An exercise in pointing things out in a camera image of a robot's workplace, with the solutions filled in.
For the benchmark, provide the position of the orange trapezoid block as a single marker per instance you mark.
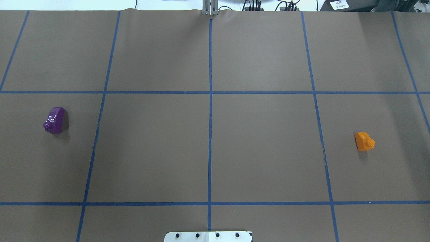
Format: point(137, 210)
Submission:
point(363, 142)

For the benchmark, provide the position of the purple trapezoid block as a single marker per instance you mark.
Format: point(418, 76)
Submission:
point(54, 120)

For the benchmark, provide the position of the aluminium frame post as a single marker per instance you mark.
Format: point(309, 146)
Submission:
point(210, 7)

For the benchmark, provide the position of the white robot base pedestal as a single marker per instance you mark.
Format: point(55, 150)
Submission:
point(209, 236)

